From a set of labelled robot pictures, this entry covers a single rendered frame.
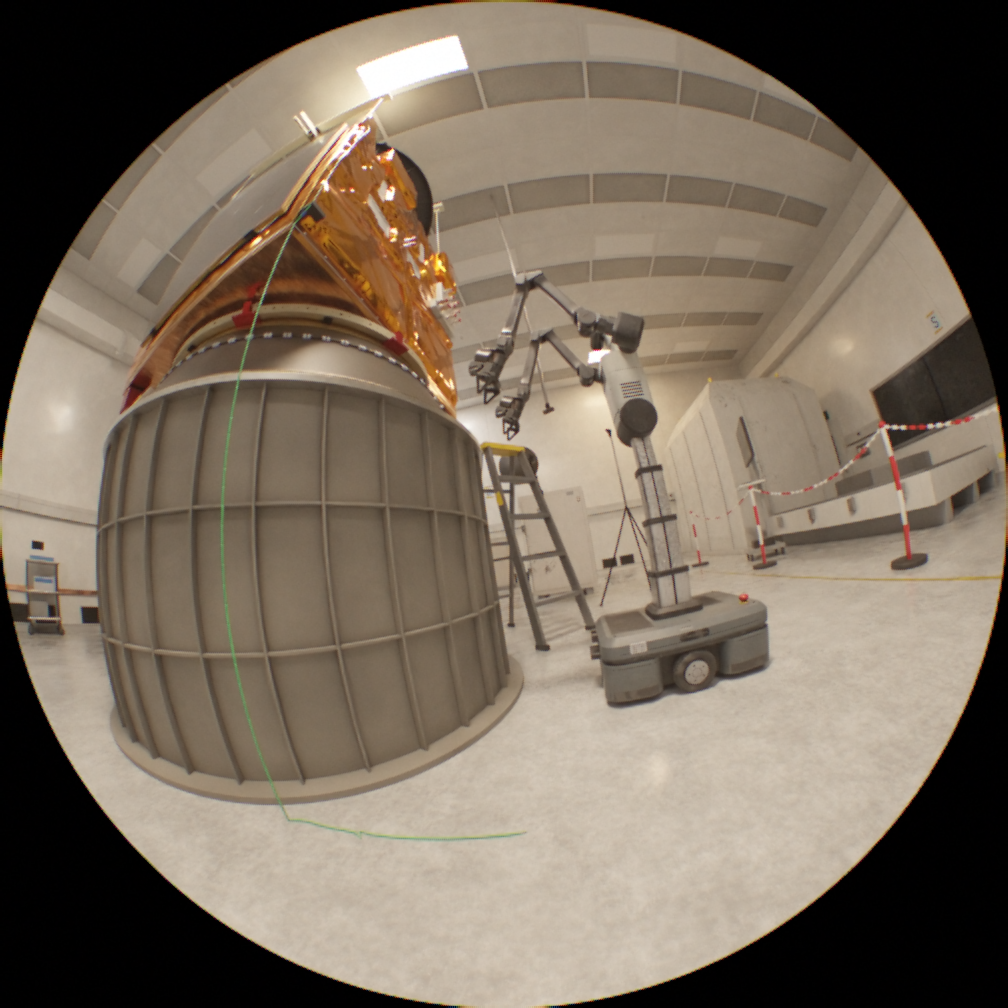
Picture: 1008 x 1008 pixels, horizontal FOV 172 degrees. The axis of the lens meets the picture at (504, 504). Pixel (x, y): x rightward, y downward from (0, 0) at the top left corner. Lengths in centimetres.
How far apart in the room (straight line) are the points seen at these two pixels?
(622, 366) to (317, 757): 173
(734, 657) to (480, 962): 112
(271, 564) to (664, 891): 105
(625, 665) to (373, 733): 80
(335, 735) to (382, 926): 55
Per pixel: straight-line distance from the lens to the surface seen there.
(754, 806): 80
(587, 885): 68
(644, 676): 120
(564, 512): 467
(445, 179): 511
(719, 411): 649
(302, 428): 102
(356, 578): 95
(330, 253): 160
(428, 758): 106
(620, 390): 143
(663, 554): 135
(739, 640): 129
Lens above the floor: 56
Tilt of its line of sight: 11 degrees up
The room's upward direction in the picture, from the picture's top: 8 degrees counter-clockwise
